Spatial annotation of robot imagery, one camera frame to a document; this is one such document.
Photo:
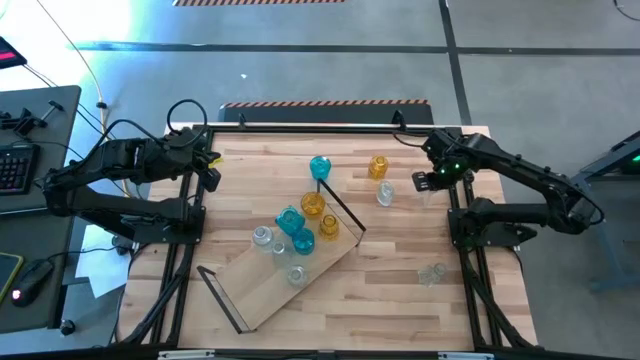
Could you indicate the black computer mouse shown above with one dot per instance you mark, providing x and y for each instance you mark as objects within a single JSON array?
[{"x": 32, "y": 280}]

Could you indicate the black aluminium table frame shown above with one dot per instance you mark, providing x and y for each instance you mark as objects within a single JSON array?
[{"x": 350, "y": 131}]

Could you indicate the ribbed clear glass vase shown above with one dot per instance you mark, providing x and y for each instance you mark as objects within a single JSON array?
[{"x": 262, "y": 236}]

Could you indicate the white paper sheet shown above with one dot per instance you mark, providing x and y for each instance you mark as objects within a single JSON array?
[{"x": 100, "y": 270}]

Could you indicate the black desk clamp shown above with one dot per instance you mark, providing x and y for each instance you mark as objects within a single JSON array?
[{"x": 22, "y": 122}]

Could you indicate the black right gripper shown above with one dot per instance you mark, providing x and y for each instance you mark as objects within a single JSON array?
[{"x": 450, "y": 157}]

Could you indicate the large ribbed amber glass jar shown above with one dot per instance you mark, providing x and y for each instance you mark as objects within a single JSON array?
[{"x": 312, "y": 205}]

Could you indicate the black hazard-striped floor mat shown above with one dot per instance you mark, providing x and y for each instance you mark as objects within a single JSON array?
[
  {"x": 250, "y": 2},
  {"x": 325, "y": 115}
]

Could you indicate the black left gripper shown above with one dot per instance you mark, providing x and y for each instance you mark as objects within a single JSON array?
[{"x": 192, "y": 150}]

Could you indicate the grey metal side stand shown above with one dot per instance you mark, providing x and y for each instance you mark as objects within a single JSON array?
[{"x": 605, "y": 162}]

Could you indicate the rounded teal glass vase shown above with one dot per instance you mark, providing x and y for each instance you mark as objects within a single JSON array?
[{"x": 320, "y": 169}]

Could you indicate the ribbed clear glass jar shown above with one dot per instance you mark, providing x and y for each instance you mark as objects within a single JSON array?
[{"x": 297, "y": 276}]

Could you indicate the phone with yellow case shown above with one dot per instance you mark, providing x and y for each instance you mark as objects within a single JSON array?
[{"x": 7, "y": 275}]

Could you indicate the small clear glass vase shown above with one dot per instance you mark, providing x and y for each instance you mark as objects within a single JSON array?
[{"x": 385, "y": 194}]

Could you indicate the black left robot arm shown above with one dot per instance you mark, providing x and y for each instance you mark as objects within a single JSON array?
[{"x": 125, "y": 160}]

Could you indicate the black diagonal strut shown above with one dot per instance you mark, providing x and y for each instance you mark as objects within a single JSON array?
[{"x": 112, "y": 230}]

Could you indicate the cylindrical amber glass vase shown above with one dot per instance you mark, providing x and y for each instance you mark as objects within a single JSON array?
[{"x": 378, "y": 167}]

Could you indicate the black round knob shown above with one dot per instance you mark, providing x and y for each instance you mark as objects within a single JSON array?
[{"x": 67, "y": 327}]

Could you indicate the narrow-neck amber glass vase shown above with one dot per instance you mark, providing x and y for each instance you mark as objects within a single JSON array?
[{"x": 328, "y": 227}]

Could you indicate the black backlit keyboard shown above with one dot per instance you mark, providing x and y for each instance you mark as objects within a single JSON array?
[{"x": 15, "y": 170}]

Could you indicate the small teal glass vase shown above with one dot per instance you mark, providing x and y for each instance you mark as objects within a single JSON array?
[{"x": 303, "y": 242}]

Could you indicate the black device with green light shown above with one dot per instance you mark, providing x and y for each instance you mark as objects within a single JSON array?
[{"x": 634, "y": 160}]

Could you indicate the labelled clear glass carafe vase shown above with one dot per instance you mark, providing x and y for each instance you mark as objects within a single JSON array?
[{"x": 280, "y": 250}]

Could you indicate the wide teal glass vase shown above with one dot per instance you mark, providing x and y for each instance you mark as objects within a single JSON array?
[{"x": 289, "y": 221}]

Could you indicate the dark grey desk panel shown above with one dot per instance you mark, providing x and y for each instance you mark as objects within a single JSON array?
[
  {"x": 55, "y": 125},
  {"x": 30, "y": 230}
]

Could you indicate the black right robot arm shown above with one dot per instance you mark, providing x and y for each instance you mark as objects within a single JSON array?
[{"x": 525, "y": 172}]

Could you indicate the silver bracket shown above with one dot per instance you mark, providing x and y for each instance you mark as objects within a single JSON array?
[
  {"x": 465, "y": 356},
  {"x": 185, "y": 355}
]

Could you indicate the tablet with red screen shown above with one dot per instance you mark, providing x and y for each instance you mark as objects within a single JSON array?
[{"x": 10, "y": 52}]

